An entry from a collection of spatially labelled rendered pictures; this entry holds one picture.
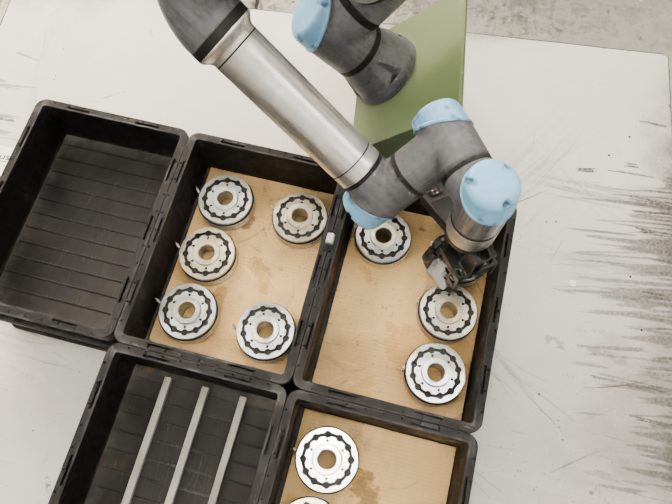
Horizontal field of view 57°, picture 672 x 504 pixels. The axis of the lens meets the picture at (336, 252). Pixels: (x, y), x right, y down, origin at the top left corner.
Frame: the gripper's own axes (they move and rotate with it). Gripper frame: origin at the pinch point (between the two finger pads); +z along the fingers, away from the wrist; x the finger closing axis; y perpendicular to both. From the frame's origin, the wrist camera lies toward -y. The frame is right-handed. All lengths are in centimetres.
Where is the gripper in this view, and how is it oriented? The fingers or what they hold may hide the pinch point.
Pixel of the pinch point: (443, 262)
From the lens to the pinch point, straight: 113.0
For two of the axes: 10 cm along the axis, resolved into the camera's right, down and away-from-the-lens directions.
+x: 9.2, -3.8, 1.3
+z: 0.1, 3.5, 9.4
